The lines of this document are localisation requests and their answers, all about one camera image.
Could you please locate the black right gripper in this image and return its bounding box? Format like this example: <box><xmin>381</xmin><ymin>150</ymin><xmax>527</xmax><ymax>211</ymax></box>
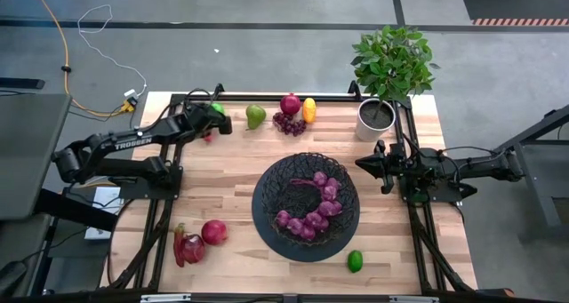
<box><xmin>354</xmin><ymin>138</ymin><xmax>404</xmax><ymax>195</ymax></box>

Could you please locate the green pear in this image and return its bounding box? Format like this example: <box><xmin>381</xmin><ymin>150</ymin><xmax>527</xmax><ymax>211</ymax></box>
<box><xmin>245</xmin><ymin>103</ymin><xmax>268</xmax><ymax>131</ymax></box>

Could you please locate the purple grape bunch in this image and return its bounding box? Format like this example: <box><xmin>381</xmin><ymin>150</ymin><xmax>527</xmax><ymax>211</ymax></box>
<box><xmin>271</xmin><ymin>111</ymin><xmax>308</xmax><ymax>138</ymax></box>
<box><xmin>274</xmin><ymin>171</ymin><xmax>343</xmax><ymax>242</ymax></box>

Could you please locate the black woven wicker basket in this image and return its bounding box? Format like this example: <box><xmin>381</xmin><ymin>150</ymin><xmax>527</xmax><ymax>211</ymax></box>
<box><xmin>260</xmin><ymin>151</ymin><xmax>360</xmax><ymax>247</ymax></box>

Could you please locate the red pomegranate with crown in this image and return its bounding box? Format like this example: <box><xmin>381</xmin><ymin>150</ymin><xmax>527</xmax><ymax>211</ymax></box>
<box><xmin>279</xmin><ymin>92</ymin><xmax>302</xmax><ymax>116</ymax></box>

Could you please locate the green lime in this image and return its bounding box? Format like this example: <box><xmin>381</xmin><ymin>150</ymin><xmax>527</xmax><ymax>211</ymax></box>
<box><xmin>347</xmin><ymin>249</ymin><xmax>365</xmax><ymax>274</ymax></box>

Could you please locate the red apple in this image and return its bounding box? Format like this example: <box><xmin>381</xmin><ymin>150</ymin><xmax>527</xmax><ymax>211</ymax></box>
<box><xmin>200</xmin><ymin>219</ymin><xmax>228</xmax><ymax>246</ymax></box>

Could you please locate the dark red onion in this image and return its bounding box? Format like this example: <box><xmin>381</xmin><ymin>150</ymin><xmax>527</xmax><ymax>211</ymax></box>
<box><xmin>181</xmin><ymin>234</ymin><xmax>206</xmax><ymax>265</ymax></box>

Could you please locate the green plant in white pot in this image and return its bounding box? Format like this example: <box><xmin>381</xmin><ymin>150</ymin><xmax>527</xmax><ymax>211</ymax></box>
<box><xmin>349</xmin><ymin>25</ymin><xmax>441</xmax><ymax>143</ymax></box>

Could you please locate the white box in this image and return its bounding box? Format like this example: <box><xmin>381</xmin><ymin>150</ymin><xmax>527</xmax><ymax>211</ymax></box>
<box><xmin>84</xmin><ymin>186</ymin><xmax>124</xmax><ymax>241</ymax></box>

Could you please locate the round dark woven placemat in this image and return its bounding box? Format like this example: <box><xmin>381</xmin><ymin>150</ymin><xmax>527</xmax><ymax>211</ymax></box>
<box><xmin>252</xmin><ymin>154</ymin><xmax>361</xmax><ymax>263</ymax></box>

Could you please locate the black diagonal beam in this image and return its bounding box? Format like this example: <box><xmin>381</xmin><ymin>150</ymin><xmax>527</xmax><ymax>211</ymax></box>
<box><xmin>35</xmin><ymin>189</ymin><xmax>119</xmax><ymax>233</ymax></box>

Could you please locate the black metal stand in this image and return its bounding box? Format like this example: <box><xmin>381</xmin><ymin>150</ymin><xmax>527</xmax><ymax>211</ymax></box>
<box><xmin>488</xmin><ymin>102</ymin><xmax>569</xmax><ymax>233</ymax></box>

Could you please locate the grey desk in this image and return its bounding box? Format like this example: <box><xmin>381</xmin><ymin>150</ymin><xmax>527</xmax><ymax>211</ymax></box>
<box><xmin>0</xmin><ymin>92</ymin><xmax>72</xmax><ymax>219</ymax></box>

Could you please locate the black flat bar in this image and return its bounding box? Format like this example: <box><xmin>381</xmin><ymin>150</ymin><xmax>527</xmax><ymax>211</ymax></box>
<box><xmin>0</xmin><ymin>77</ymin><xmax>45</xmax><ymax>90</ymax></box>

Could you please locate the black hazard-striped floor mat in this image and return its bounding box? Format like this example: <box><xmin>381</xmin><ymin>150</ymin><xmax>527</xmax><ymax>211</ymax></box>
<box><xmin>460</xmin><ymin>0</ymin><xmax>569</xmax><ymax>28</ymax></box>

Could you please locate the white cable with charger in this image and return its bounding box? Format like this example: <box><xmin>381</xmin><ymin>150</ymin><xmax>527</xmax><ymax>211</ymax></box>
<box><xmin>77</xmin><ymin>4</ymin><xmax>148</xmax><ymax>100</ymax></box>

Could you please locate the silver metal bracket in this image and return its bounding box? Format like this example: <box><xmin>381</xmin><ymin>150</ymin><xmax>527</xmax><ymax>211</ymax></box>
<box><xmin>140</xmin><ymin>293</ymin><xmax>192</xmax><ymax>303</ymax></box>
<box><xmin>389</xmin><ymin>296</ymin><xmax>439</xmax><ymax>303</ymax></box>

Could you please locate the yellow cable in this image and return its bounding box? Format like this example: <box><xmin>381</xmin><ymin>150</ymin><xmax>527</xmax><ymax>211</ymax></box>
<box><xmin>28</xmin><ymin>0</ymin><xmax>134</xmax><ymax>117</ymax></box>

